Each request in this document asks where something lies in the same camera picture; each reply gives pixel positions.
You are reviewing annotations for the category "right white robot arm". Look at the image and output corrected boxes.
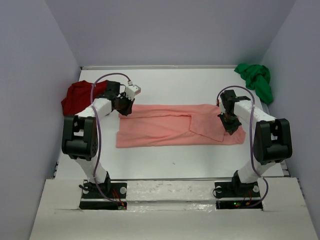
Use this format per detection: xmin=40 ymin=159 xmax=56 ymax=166
xmin=216 ymin=89 xmax=293 ymax=195

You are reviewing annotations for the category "pink t-shirt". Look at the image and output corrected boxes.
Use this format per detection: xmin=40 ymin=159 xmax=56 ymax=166
xmin=115 ymin=104 xmax=246 ymax=148

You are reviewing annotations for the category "red folded t-shirt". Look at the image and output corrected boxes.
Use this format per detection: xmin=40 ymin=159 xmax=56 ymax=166
xmin=61 ymin=80 xmax=113 ymax=119

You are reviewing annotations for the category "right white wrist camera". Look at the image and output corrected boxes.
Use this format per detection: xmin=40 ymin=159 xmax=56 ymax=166
xmin=216 ymin=99 xmax=226 ymax=114

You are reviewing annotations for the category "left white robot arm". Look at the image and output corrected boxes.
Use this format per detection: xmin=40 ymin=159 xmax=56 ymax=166
xmin=61 ymin=80 xmax=141 ymax=198

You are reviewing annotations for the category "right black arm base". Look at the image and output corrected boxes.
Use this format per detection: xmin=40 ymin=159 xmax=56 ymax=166
xmin=212 ymin=171 xmax=263 ymax=210

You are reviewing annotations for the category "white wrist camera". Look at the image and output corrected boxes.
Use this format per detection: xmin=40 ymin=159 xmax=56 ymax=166
xmin=124 ymin=85 xmax=141 ymax=101
xmin=216 ymin=99 xmax=226 ymax=114

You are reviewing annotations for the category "green crumpled t-shirt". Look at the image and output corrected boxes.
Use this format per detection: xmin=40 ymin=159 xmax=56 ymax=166
xmin=234 ymin=63 xmax=274 ymax=105

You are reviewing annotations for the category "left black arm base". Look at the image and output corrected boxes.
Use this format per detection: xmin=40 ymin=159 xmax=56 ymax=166
xmin=78 ymin=179 xmax=128 ymax=211

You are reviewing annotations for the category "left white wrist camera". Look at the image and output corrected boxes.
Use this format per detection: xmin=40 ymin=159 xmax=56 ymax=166
xmin=124 ymin=85 xmax=141 ymax=101

